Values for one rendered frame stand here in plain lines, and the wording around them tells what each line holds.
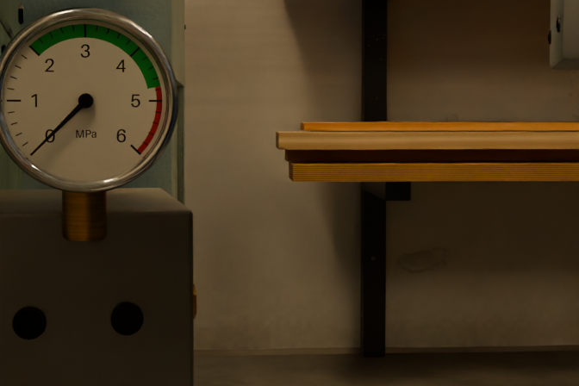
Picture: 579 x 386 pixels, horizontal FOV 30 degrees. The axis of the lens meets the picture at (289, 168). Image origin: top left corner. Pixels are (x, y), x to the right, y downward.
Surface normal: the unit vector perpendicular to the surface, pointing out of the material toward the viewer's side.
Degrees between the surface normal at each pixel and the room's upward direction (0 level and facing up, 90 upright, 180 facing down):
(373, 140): 89
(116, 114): 90
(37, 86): 90
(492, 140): 89
